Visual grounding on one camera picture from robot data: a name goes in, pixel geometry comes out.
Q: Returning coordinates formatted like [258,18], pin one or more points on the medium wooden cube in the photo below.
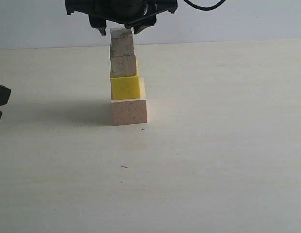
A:
[123,66]

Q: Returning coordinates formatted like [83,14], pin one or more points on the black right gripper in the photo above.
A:
[141,13]

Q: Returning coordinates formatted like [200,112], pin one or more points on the large wooden cube block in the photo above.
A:
[130,111]

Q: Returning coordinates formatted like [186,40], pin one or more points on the yellow cube block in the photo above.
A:
[126,87]

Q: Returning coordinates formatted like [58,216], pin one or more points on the small wooden cube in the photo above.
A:
[122,43]

